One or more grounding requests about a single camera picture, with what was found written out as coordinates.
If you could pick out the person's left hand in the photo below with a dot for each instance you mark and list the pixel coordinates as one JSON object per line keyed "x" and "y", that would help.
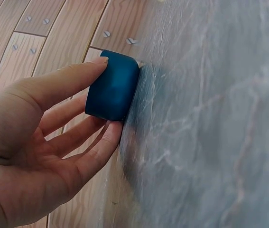
{"x": 18, "y": 147}

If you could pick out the person's left thumb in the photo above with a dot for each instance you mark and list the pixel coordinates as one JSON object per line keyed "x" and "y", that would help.
{"x": 65, "y": 79}

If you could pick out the blue rounded block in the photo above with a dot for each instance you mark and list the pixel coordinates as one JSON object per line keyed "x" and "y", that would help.
{"x": 111, "y": 85}

